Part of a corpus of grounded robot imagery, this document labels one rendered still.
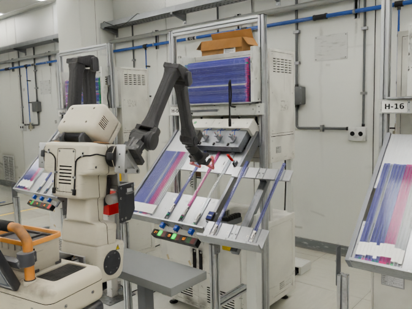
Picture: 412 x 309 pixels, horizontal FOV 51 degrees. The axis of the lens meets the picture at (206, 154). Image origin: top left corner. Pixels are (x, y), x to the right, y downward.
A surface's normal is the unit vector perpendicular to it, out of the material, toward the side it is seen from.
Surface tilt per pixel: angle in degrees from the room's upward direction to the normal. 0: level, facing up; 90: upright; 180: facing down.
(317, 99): 90
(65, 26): 90
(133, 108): 90
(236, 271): 90
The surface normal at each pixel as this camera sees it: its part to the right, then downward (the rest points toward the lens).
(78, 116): -0.38, -0.59
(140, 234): 0.77, 0.05
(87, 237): -0.49, -0.04
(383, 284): -0.64, 0.10
